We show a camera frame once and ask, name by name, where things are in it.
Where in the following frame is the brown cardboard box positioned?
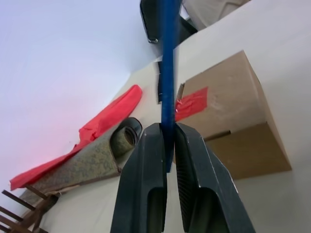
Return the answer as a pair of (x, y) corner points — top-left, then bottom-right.
(173, 50), (292, 180)

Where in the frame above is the red fabric bundle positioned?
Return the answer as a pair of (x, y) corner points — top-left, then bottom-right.
(9, 84), (143, 191)

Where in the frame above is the rolled green patterned carpet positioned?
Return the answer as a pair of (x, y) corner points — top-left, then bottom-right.
(25, 117), (143, 195)

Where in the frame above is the dark wooden chair frame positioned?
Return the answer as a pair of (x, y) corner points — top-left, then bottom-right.
(0, 185), (60, 233)

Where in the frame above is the blue utility cutter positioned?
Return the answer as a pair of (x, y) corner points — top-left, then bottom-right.
(155, 0), (183, 173)

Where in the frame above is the red tape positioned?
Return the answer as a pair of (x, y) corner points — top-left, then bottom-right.
(174, 87), (209, 122)

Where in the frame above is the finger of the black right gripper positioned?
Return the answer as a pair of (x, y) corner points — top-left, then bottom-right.
(110, 122), (168, 233)
(173, 122), (257, 233)

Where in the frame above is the beige fabric object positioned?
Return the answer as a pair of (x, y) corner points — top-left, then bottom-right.
(182, 0), (255, 31)

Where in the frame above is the black rounded panel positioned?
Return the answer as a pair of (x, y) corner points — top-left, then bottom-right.
(139, 0), (199, 44)

